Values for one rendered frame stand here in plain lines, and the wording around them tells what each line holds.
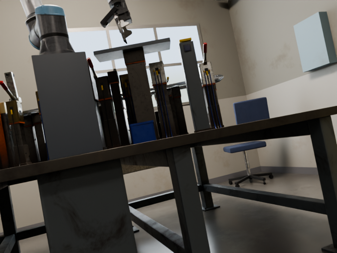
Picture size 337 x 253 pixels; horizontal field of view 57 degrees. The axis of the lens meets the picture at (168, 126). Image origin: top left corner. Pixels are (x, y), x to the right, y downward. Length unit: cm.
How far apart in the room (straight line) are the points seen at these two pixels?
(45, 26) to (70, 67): 21
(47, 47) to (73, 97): 23
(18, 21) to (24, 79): 66
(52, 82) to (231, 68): 352
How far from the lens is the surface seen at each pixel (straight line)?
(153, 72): 167
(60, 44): 134
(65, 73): 127
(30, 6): 157
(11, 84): 190
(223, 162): 425
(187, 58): 153
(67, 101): 125
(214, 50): 448
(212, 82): 169
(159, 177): 388
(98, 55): 155
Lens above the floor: 69
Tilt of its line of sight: 2 degrees up
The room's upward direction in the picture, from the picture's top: 11 degrees counter-clockwise
